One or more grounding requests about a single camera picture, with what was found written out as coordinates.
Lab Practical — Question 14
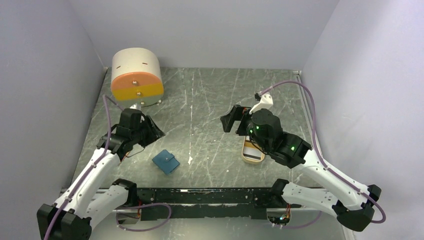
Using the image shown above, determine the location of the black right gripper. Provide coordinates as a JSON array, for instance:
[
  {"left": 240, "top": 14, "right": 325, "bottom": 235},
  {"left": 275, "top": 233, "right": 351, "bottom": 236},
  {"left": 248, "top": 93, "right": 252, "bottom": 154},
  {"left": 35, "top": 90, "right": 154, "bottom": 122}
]
[{"left": 220, "top": 104, "right": 270, "bottom": 152}]

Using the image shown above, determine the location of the blue leather card holder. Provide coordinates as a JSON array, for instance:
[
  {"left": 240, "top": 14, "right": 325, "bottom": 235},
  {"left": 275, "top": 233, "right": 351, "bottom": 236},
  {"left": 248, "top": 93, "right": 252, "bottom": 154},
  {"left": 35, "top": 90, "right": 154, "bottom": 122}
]
[{"left": 152, "top": 149, "right": 180, "bottom": 175}]

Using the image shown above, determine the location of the stack of credit cards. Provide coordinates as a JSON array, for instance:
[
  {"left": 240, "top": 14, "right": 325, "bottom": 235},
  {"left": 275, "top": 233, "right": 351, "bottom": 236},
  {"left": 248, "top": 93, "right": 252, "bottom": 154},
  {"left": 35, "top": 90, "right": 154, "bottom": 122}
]
[{"left": 243, "top": 136, "right": 265, "bottom": 161}]

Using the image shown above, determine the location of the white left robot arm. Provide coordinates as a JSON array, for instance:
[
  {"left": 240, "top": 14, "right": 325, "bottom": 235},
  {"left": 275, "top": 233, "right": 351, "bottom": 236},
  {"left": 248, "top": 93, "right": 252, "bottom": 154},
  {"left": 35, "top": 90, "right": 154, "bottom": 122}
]
[{"left": 36, "top": 108, "right": 165, "bottom": 240}]

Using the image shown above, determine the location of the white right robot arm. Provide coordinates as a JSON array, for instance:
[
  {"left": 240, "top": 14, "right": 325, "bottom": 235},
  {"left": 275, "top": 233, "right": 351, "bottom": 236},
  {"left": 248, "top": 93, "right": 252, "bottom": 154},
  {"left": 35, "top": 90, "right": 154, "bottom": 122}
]
[{"left": 220, "top": 104, "right": 382, "bottom": 232}]

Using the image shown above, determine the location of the beige oval card tray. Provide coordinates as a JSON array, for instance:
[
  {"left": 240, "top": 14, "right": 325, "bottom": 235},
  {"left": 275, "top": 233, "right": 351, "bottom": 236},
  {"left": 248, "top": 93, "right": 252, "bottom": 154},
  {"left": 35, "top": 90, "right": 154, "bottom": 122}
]
[{"left": 241, "top": 135, "right": 267, "bottom": 165}]

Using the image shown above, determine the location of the cream drawer box orange front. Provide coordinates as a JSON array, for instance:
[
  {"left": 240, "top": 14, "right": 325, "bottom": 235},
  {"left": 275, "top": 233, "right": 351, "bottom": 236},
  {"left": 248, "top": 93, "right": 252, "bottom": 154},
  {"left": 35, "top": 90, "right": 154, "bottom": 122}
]
[{"left": 110, "top": 47, "right": 164, "bottom": 107}]

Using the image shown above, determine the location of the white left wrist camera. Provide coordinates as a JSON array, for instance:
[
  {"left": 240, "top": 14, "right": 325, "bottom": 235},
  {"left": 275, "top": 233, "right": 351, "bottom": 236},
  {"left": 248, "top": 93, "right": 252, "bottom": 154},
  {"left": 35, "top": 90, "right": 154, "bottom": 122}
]
[{"left": 129, "top": 103, "right": 143, "bottom": 111}]

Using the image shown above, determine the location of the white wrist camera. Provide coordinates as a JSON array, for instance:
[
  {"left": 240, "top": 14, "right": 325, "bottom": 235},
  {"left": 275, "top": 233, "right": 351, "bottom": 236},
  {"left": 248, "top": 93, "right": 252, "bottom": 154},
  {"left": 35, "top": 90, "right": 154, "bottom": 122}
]
[
  {"left": 249, "top": 93, "right": 274, "bottom": 115},
  {"left": 129, "top": 103, "right": 143, "bottom": 111}
]

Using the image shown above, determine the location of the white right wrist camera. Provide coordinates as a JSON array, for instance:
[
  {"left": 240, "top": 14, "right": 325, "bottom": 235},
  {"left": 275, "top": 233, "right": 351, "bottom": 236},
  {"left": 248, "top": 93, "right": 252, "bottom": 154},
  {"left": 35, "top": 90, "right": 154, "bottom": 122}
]
[{"left": 249, "top": 93, "right": 274, "bottom": 115}]

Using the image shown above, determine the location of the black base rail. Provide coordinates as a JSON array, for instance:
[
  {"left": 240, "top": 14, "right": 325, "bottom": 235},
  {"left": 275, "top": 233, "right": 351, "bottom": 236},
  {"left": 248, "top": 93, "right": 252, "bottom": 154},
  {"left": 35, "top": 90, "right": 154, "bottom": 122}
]
[{"left": 116, "top": 187, "right": 287, "bottom": 221}]

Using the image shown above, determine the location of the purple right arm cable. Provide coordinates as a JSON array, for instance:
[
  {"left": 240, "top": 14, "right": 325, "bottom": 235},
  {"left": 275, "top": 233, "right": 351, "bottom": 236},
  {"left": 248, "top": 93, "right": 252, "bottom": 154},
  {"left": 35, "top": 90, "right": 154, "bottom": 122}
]
[{"left": 258, "top": 80, "right": 387, "bottom": 224}]

